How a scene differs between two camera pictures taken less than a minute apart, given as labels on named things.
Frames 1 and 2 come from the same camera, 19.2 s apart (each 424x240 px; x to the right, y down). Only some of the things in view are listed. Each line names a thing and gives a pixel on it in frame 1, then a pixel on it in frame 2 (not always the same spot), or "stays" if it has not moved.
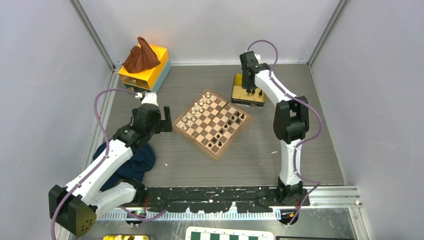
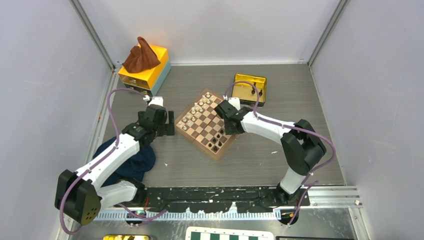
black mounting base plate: x=245 y=199 stays
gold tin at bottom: x=126 y=237 stays
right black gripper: x=245 y=85 → x=229 y=132
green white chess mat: x=229 y=233 stays
